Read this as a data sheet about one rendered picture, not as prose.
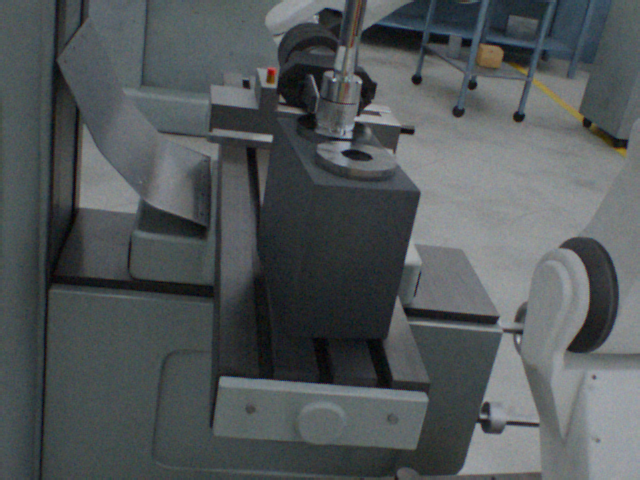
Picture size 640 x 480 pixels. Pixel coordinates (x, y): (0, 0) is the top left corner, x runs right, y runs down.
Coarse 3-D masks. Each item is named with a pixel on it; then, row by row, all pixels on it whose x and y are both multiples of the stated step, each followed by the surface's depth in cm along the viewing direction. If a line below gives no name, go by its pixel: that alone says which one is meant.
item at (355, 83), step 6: (330, 72) 98; (324, 78) 97; (330, 78) 96; (336, 78) 96; (342, 78) 96; (354, 78) 98; (360, 78) 98; (330, 84) 96; (336, 84) 96; (342, 84) 96; (348, 84) 96; (354, 84) 96; (360, 84) 97
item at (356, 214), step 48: (288, 144) 97; (336, 144) 94; (288, 192) 95; (336, 192) 86; (384, 192) 88; (288, 240) 94; (336, 240) 89; (384, 240) 90; (288, 288) 93; (336, 288) 91; (384, 288) 93; (336, 336) 94; (384, 336) 96
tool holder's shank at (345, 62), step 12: (348, 0) 93; (360, 0) 93; (348, 12) 94; (360, 12) 94; (348, 24) 94; (360, 24) 94; (348, 36) 95; (360, 36) 95; (348, 48) 95; (336, 60) 96; (348, 60) 95; (336, 72) 97; (348, 72) 96
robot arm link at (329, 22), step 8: (328, 8) 121; (312, 16) 117; (320, 16) 122; (328, 16) 119; (336, 16) 117; (304, 24) 114; (312, 24) 114; (320, 24) 115; (328, 24) 117; (336, 24) 115; (288, 32) 114; (336, 32) 115; (280, 40) 117; (280, 48) 114; (280, 64) 114
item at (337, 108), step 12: (324, 84) 97; (324, 96) 97; (336, 96) 96; (348, 96) 96; (324, 108) 97; (336, 108) 97; (348, 108) 97; (324, 120) 98; (336, 120) 97; (348, 120) 98
